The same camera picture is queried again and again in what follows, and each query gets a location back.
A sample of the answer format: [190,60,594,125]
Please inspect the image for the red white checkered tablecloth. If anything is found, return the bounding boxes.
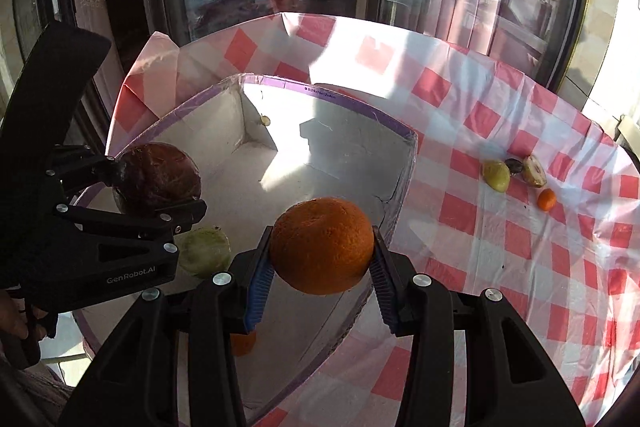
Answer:
[107,13,639,425]

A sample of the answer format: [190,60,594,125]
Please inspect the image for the small tangerine on table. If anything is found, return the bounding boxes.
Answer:
[537,188,556,212]

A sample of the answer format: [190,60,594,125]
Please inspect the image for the person's left hand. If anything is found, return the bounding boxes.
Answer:
[0,291,48,341]

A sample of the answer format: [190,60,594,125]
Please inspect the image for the dark brown rotten apple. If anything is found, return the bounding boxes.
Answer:
[113,142,202,215]

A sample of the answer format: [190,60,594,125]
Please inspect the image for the yellow green fruit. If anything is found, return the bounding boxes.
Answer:
[482,160,511,193]

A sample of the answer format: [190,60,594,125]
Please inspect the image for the green pale fruit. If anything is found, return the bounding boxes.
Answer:
[176,227,232,277]

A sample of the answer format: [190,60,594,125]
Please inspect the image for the large orange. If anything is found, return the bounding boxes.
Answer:
[269,197,374,295]

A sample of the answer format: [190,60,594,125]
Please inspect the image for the yellow cut apple half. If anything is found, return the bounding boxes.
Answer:
[522,155,547,187]

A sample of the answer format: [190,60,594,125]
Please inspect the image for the small orange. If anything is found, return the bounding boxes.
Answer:
[230,331,257,358]

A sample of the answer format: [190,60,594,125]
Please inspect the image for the white box purple rim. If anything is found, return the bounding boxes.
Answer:
[136,74,418,423]

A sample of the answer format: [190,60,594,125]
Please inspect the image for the small dark fruit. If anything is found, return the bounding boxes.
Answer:
[504,158,524,176]

